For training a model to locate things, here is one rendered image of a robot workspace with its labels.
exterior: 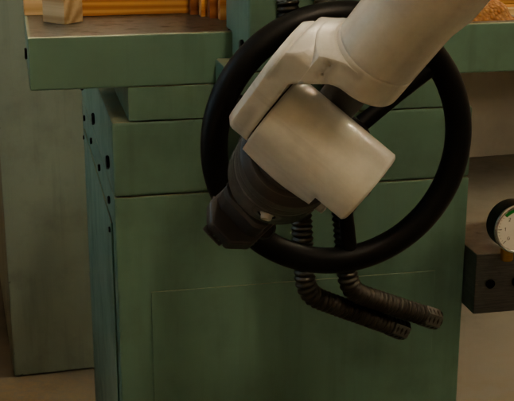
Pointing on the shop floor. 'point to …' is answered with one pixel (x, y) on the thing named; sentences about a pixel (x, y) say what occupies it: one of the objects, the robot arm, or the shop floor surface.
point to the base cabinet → (259, 304)
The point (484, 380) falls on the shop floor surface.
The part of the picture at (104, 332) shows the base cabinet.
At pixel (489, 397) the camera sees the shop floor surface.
